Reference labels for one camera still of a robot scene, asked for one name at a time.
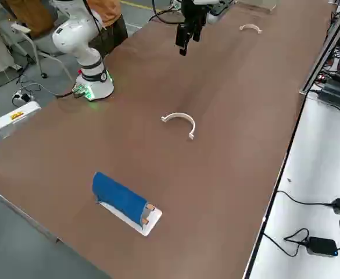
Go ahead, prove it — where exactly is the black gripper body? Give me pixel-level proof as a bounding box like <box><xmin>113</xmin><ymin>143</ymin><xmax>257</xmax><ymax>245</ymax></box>
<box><xmin>181</xmin><ymin>0</ymin><xmax>209</xmax><ymax>28</ymax></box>

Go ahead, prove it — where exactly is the small white PVC pipe clamp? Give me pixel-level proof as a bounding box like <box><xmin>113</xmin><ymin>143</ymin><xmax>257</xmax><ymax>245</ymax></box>
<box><xmin>239</xmin><ymin>24</ymin><xmax>263</xmax><ymax>35</ymax></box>

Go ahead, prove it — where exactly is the large white PVC pipe clamp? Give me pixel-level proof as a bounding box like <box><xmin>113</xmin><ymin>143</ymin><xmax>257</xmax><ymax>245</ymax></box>
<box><xmin>160</xmin><ymin>112</ymin><xmax>196</xmax><ymax>141</ymax></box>

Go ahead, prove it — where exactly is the grey metal chair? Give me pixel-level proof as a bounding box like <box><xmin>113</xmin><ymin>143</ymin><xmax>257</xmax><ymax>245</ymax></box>
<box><xmin>0</xmin><ymin>17</ymin><xmax>75</xmax><ymax>84</ymax></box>

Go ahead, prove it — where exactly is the person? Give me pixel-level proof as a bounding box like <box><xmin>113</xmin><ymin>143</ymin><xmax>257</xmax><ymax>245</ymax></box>
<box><xmin>0</xmin><ymin>0</ymin><xmax>121</xmax><ymax>39</ymax></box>

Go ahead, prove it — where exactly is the large black power brick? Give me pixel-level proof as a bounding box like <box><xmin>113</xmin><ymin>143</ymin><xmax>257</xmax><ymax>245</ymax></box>
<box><xmin>317</xmin><ymin>65</ymin><xmax>340</xmax><ymax>112</ymax></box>

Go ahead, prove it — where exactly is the blue rolled cloth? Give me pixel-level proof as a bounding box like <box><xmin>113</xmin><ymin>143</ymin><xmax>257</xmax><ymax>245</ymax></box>
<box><xmin>91</xmin><ymin>171</ymin><xmax>156</xmax><ymax>226</ymax></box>

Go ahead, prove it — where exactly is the floor power socket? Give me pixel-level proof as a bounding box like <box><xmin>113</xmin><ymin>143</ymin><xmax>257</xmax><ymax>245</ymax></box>
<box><xmin>12</xmin><ymin>90</ymin><xmax>33</xmax><ymax>104</ymax></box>

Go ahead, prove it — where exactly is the white box with yellow label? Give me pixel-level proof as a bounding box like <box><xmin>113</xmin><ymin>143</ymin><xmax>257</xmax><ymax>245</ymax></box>
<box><xmin>0</xmin><ymin>101</ymin><xmax>42</xmax><ymax>139</ymax></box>

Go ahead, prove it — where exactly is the black adapter with blue light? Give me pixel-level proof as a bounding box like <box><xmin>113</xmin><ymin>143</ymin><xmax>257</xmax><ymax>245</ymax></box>
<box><xmin>307</xmin><ymin>236</ymin><xmax>339</xmax><ymax>258</ymax></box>

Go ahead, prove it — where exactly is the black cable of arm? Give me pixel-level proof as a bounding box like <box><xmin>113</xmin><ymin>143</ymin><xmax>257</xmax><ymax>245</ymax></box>
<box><xmin>148</xmin><ymin>0</ymin><xmax>185</xmax><ymax>25</ymax></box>

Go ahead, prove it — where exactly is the aluminium frame rail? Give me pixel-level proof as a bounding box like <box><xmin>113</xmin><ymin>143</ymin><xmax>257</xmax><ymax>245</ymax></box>
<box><xmin>299</xmin><ymin>0</ymin><xmax>340</xmax><ymax>96</ymax></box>

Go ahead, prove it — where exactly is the grey cable at arm foot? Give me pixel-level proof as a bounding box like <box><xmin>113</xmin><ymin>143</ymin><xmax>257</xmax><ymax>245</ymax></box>
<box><xmin>20</xmin><ymin>82</ymin><xmax>82</xmax><ymax>99</ymax></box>

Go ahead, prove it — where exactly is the black adapter cable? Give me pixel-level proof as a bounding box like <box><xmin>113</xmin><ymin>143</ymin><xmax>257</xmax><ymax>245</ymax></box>
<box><xmin>276</xmin><ymin>190</ymin><xmax>337</xmax><ymax>206</ymax></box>
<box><xmin>264</xmin><ymin>217</ymin><xmax>340</xmax><ymax>258</ymax></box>

